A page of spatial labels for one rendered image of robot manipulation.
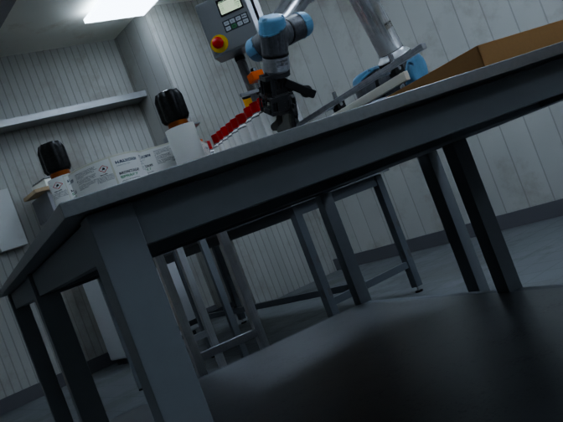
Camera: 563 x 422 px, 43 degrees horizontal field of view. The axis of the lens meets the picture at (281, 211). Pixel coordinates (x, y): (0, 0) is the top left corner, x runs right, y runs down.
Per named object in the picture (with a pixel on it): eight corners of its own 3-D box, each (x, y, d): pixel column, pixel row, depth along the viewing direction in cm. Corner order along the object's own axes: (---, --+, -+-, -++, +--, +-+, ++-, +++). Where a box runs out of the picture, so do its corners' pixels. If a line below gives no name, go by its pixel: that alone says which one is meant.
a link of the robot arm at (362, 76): (374, 110, 257) (362, 74, 256) (405, 98, 247) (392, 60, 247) (355, 116, 248) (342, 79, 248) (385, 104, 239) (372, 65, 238)
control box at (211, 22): (221, 63, 248) (202, 12, 248) (266, 43, 245) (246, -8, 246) (214, 59, 238) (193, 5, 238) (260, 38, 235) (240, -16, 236)
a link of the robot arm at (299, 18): (281, 20, 215) (259, 29, 207) (308, 5, 207) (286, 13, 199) (293, 45, 216) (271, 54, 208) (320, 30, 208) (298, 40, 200)
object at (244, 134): (251, 176, 240) (229, 118, 240) (265, 172, 242) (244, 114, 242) (257, 172, 235) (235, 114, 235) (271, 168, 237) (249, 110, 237)
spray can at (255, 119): (266, 167, 226) (242, 106, 226) (277, 164, 230) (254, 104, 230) (276, 162, 222) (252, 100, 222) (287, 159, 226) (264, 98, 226)
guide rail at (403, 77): (235, 180, 249) (232, 174, 249) (237, 178, 249) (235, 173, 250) (405, 80, 152) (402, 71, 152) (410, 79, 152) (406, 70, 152)
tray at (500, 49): (389, 117, 146) (382, 99, 146) (482, 86, 157) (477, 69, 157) (485, 68, 119) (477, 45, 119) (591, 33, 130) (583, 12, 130)
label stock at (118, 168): (167, 199, 204) (148, 151, 205) (143, 202, 185) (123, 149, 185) (104, 224, 207) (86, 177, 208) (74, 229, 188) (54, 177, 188)
